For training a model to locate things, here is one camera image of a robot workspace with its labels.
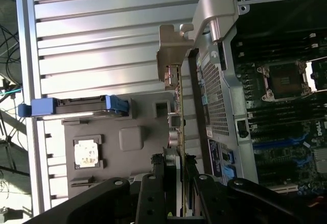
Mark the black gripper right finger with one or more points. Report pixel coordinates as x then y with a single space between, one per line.
214 203

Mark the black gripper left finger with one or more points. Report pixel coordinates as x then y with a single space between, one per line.
150 203

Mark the grey plastic parts rack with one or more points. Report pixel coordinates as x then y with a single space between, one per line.
115 162

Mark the hard drive in blue caddy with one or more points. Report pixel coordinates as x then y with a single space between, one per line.
42 105

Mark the blue card retention latch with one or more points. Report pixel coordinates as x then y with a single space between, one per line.
230 174
229 156

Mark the white expansion slot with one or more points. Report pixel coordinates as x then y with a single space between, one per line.
283 188

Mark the open black PC case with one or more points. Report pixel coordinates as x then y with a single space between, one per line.
217 9

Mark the CPU socket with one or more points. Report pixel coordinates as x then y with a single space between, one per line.
283 80

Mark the silver chipset heatsink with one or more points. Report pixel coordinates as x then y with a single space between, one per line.
320 160

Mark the green motherboard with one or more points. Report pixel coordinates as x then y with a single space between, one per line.
281 121

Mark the silver CPU chip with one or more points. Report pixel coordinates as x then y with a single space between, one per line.
85 153

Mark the blue expansion slot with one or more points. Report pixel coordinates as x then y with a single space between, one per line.
276 144

